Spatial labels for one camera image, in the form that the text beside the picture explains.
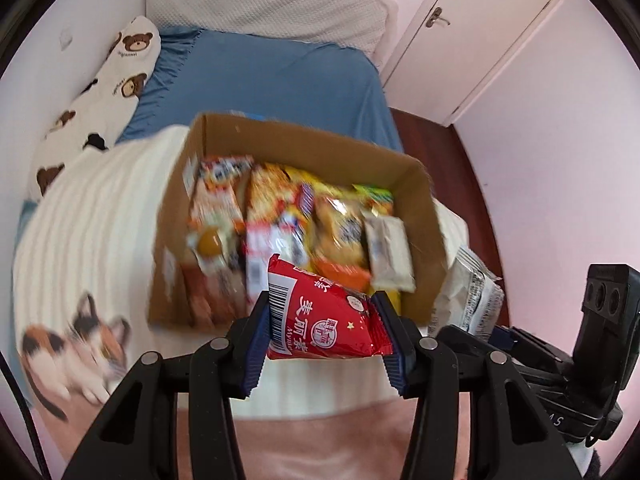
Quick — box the printed cardboard box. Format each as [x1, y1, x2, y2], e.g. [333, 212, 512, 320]
[146, 112, 448, 331]

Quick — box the pile of mixed snacks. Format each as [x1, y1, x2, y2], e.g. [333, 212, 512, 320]
[182, 155, 417, 326]

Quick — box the bed with blue sheet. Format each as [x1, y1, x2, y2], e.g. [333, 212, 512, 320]
[15, 27, 405, 246]

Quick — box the white grey snack packet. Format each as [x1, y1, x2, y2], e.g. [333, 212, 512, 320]
[432, 246, 505, 337]

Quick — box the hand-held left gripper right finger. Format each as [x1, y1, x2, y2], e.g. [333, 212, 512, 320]
[371, 290, 583, 480]

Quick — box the black cable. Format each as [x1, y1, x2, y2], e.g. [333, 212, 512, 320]
[0, 355, 46, 480]

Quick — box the white door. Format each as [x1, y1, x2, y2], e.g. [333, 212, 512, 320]
[382, 0, 568, 126]

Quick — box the grey quilted pillow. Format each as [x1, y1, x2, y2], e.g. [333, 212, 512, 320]
[145, 0, 398, 56]

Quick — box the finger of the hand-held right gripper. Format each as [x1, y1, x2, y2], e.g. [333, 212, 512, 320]
[436, 324, 561, 396]
[487, 326, 571, 368]

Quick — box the bear print long pillow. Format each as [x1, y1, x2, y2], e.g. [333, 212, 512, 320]
[27, 16, 162, 201]

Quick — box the red snack packet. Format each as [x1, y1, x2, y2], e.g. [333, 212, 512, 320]
[266, 254, 396, 361]

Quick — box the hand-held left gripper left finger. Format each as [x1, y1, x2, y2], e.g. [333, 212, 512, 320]
[61, 290, 272, 480]

